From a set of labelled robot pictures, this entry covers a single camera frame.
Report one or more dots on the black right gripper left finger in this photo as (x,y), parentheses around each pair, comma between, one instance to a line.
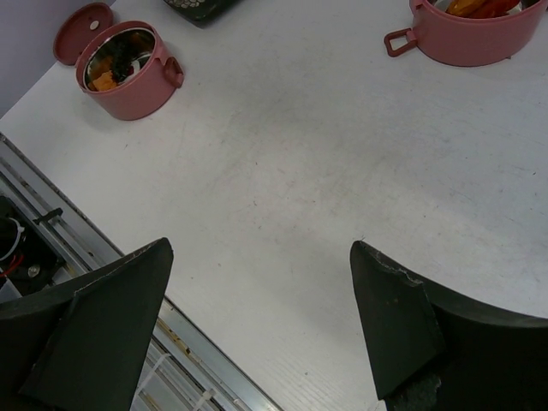
(81,345)

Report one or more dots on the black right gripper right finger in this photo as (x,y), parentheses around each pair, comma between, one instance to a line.
(432,348)

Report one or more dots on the pink steel-lined bowl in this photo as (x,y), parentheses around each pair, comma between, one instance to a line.
(462,41)
(149,90)

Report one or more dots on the white red sushi piece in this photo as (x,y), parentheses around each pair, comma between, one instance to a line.
(136,66)

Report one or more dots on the black seaweed roll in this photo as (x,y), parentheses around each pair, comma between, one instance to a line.
(122,57)

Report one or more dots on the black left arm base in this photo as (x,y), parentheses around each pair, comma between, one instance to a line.
(28,260)

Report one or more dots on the black patterned square plate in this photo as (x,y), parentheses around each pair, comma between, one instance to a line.
(201,11)

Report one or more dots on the aluminium rail frame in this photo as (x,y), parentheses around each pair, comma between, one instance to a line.
(183,369)

